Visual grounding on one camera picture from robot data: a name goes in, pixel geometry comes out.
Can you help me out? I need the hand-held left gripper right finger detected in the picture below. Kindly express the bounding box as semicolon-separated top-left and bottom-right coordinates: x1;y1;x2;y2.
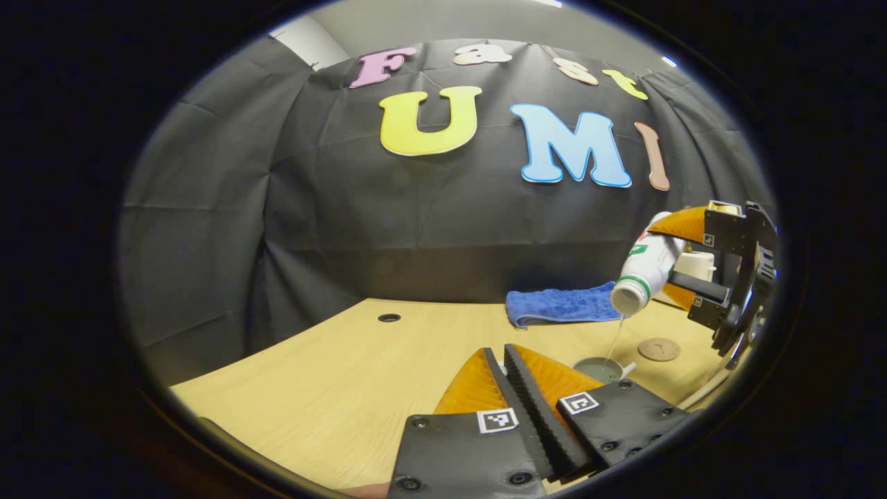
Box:
504;344;690;484

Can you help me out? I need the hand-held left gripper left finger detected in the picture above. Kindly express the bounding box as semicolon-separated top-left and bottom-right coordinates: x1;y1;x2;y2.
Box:
387;348;557;499

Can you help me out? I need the white green-label water bottle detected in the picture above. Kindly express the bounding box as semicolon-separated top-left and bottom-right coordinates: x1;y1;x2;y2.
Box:
610;211;687;317

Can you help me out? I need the white teacup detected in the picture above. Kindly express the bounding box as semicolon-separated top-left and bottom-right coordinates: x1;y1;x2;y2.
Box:
573;356;637;385

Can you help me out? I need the round cork coaster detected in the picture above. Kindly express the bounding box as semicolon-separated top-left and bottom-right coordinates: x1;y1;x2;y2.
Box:
638;338;681;362

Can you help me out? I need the white toaster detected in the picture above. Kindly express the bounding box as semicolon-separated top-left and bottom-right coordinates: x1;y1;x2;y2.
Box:
651;251;717;309

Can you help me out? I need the blue towel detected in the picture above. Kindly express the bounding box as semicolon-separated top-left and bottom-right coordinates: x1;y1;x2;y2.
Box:
505;281;622;329

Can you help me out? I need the black backdrop cloth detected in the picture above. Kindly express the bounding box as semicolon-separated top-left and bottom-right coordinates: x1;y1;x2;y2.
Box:
119;38;773;385

